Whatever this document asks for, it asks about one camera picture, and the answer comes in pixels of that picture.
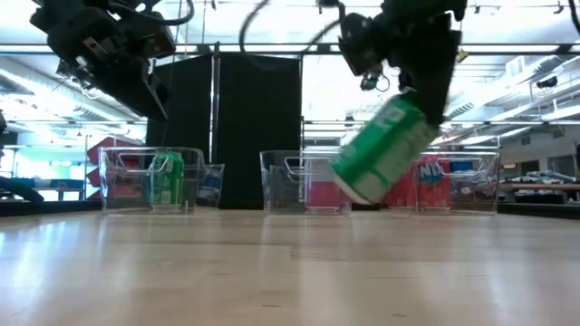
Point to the black aluminium table frame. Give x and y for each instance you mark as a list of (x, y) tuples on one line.
[(45, 208)]

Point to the small black ceiling fixture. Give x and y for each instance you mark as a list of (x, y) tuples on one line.
[(547, 82)]

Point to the black folding partition screen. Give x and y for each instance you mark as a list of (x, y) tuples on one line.
[(254, 136)]

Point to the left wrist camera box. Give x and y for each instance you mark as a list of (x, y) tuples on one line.
[(149, 38)]

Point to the green Sprite can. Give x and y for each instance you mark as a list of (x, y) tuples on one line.
[(380, 149), (165, 181)]

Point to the grey vertical pole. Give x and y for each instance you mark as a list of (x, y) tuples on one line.
[(215, 113)]

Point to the wooden background table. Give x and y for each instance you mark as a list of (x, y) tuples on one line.
[(544, 186)]

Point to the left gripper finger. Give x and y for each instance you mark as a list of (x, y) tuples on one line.
[(131, 90), (164, 102)]

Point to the yellow hanging hook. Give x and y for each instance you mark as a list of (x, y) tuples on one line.
[(462, 56)]

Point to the clear plastic bin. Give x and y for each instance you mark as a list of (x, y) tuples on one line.
[(113, 199), (276, 199), (485, 199)]

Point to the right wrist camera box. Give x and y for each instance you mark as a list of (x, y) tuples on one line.
[(362, 43)]

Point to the red Fanta can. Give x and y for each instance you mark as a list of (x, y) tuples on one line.
[(403, 197), (435, 194)]

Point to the black hanging camera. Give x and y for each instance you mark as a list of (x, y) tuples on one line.
[(369, 82)]

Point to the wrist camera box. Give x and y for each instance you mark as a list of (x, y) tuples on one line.
[(149, 38), (362, 43)]

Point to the long ceiling light rail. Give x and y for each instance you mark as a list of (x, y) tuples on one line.
[(324, 48)]

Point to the white and pink can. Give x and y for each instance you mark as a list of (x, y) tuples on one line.
[(317, 194)]

